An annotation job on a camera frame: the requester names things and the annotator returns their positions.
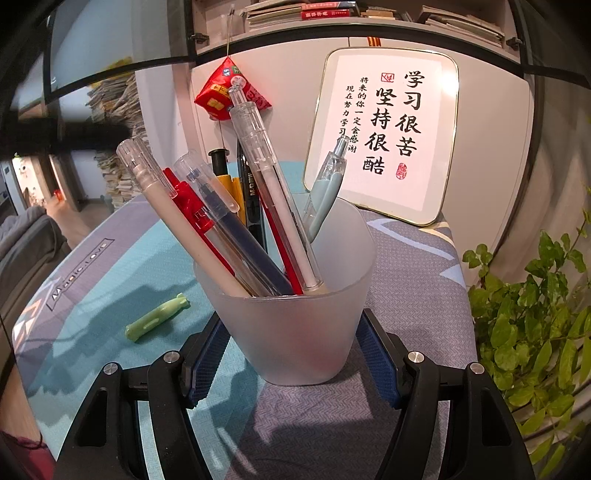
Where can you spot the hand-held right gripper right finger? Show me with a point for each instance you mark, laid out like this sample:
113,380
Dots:
378,355

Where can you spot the stack of magazines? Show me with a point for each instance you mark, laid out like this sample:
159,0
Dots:
272,14

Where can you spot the green potted plant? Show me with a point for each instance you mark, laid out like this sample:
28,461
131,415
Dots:
521,323

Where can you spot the grey striped curtain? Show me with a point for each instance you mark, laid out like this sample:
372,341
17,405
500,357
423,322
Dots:
563,152

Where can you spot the grey bookshelf cabinet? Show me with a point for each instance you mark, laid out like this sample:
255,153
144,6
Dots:
286,37

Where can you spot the stack of papers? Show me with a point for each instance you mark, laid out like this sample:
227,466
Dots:
120,175

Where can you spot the red books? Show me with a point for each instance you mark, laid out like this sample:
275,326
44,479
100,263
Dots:
328,11

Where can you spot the orange striped ribbon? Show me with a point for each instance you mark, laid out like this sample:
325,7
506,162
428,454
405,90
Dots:
375,41

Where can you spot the glass cabinet door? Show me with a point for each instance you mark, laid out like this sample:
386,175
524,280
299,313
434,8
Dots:
115,32
554,32

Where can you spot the cream white capped pen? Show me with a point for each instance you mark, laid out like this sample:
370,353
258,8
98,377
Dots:
203,249

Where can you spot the light green novelty eraser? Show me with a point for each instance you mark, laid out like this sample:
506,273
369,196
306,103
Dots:
154,318

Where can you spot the clear white capped pen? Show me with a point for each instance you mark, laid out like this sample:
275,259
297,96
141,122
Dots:
272,184

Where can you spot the small stack of books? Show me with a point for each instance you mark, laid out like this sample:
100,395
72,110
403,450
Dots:
383,13

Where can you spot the person's dark red clothing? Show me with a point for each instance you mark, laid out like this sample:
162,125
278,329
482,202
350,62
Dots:
25,461

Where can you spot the clear glass vase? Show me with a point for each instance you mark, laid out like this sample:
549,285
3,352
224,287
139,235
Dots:
229,25

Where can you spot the red hanging pyramid ornament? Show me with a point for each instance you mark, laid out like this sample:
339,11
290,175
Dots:
214,90

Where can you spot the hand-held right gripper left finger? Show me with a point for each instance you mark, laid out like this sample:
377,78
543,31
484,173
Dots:
207,364

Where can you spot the clear pen with light-blue grip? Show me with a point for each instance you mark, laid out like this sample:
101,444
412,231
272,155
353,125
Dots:
323,194

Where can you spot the red capped pen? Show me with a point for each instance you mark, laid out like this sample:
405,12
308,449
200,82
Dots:
189,201

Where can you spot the framed calligraphy sign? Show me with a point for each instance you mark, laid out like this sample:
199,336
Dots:
415,184

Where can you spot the wide stack of worn books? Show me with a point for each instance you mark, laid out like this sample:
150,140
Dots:
461,25

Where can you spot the frosted plastic cup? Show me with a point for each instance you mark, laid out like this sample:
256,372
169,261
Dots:
286,341

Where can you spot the dark blue pen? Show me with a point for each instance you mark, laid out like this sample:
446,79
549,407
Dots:
251,249

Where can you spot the yellow bag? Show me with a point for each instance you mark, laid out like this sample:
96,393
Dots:
115,65

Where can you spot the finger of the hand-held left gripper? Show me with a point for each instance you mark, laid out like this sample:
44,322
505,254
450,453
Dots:
92,131

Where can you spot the grey sofa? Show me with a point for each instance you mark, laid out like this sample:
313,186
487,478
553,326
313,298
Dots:
27,240

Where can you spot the orange pen with black tip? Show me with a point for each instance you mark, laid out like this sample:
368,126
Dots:
225,181

